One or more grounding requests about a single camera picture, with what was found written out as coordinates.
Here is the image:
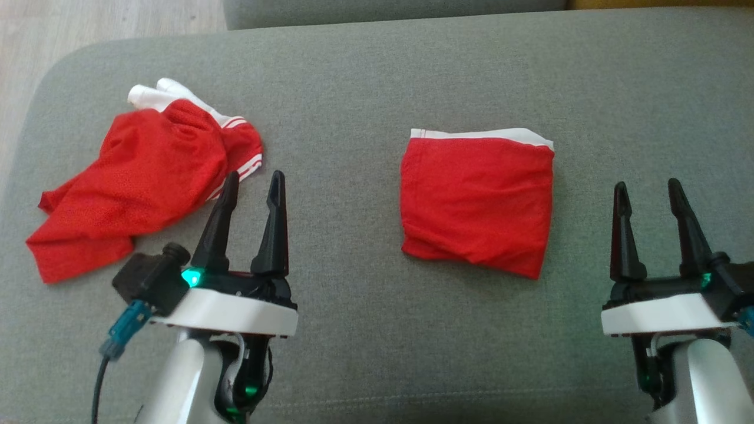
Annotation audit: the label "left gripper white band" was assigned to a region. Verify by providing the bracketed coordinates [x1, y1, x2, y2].
[150, 171, 299, 338]

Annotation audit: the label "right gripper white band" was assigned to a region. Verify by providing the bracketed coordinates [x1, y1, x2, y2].
[601, 178, 740, 337]

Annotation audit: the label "red and white basketball jersey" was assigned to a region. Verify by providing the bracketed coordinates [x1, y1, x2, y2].
[26, 78, 263, 284]

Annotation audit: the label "red shorts with white trim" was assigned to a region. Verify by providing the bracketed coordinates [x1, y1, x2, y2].
[400, 128, 555, 280]

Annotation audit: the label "grey fabric sofa seat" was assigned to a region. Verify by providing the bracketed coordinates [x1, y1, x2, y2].
[0, 7, 754, 424]

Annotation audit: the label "mustard yellow cushion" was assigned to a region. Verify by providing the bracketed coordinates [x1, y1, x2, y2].
[568, 0, 754, 9]

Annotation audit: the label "grey sofa back cushion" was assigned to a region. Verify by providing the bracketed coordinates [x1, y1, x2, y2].
[223, 0, 570, 31]

